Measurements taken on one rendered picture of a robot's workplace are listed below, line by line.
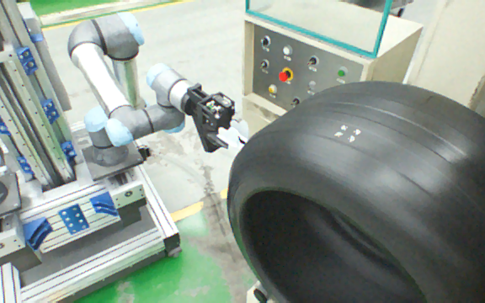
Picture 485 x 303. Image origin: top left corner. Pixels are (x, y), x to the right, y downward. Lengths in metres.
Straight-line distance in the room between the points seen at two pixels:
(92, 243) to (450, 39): 1.78
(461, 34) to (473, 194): 0.32
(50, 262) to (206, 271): 0.79
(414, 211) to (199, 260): 1.68
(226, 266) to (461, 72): 1.59
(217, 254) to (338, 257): 1.14
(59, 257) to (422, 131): 1.80
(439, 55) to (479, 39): 0.07
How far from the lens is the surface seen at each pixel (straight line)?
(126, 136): 0.95
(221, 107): 0.80
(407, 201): 0.47
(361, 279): 1.02
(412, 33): 1.40
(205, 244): 2.11
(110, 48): 1.23
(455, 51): 0.75
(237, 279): 1.99
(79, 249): 2.02
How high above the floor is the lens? 1.77
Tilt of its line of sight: 43 degrees down
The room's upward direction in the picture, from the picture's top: straight up
